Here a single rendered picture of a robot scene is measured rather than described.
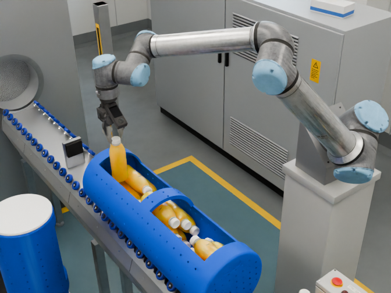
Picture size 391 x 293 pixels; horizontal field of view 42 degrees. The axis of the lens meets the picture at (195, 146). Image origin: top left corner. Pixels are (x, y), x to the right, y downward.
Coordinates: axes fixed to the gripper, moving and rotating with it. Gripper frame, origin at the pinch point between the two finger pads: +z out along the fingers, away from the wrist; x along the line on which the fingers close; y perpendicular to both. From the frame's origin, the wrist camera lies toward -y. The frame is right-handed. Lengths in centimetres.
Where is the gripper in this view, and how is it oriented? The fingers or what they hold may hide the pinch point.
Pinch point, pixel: (116, 139)
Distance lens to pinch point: 218.4
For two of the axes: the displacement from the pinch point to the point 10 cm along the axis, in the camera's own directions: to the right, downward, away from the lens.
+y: -6.0, -4.3, 6.7
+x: -8.0, 3.4, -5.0
